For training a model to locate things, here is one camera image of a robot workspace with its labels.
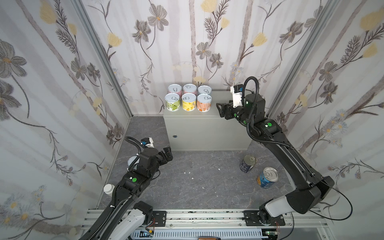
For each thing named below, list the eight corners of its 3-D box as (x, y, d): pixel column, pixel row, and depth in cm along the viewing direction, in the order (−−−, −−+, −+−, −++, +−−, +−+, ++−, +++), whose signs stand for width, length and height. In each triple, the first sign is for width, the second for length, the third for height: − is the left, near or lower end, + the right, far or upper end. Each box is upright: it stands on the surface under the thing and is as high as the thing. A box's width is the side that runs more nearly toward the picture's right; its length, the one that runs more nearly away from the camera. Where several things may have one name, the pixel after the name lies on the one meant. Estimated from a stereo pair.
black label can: (240, 173, 92) (245, 165, 83) (238, 163, 97) (243, 154, 88) (251, 173, 92) (257, 165, 84) (249, 163, 97) (254, 154, 88)
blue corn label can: (258, 188, 86) (266, 181, 77) (255, 175, 91) (261, 167, 82) (272, 188, 86) (281, 181, 77) (268, 175, 91) (276, 167, 82)
